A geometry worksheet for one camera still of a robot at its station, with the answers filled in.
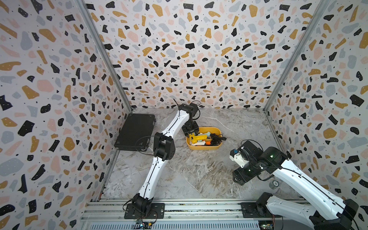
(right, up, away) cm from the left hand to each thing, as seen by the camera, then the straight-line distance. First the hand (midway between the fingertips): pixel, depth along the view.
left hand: (197, 134), depth 97 cm
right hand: (+20, -19, -26) cm, 38 cm away
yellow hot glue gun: (-2, -3, -3) cm, 5 cm away
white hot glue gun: (+1, -6, -2) cm, 7 cm away
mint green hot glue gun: (+8, 0, +3) cm, 8 cm away
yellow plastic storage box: (+11, +2, +8) cm, 14 cm away
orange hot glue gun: (+7, -6, 0) cm, 9 cm away
